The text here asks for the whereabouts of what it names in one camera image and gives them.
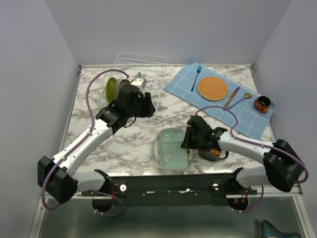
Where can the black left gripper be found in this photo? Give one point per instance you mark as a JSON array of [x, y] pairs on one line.
[[149, 110]]

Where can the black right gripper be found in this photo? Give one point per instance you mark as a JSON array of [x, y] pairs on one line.
[[186, 143]]

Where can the white watermelon round plate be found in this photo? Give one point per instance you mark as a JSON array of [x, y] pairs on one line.
[[191, 152]]

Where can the lime green round plate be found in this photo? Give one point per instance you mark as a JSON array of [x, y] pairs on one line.
[[111, 89]]

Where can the white wire dish rack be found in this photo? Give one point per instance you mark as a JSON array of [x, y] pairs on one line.
[[153, 69]]

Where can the teal square ceramic plate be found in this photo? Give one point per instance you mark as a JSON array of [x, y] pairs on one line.
[[138, 76]]

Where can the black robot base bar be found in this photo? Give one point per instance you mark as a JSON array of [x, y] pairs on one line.
[[176, 190]]

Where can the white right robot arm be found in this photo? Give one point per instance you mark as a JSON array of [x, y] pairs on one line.
[[279, 164]]

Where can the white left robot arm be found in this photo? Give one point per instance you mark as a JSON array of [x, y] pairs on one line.
[[57, 175]]

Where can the black skull pattern mug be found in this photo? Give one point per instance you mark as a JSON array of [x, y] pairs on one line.
[[212, 155]]

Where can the iridescent rainbow knife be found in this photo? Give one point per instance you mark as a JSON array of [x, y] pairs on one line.
[[231, 97]]

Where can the blue checked cloth mat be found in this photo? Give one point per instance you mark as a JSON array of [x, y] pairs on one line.
[[185, 86]]

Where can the round woven wicker plate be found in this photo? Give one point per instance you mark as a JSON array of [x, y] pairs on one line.
[[212, 88]]

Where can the blue metal fork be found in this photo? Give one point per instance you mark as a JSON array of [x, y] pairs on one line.
[[198, 71]]

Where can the small brown clay cup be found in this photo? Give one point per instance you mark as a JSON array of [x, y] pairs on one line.
[[262, 104]]

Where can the dark teal star object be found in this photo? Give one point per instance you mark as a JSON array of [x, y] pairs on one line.
[[270, 231]]

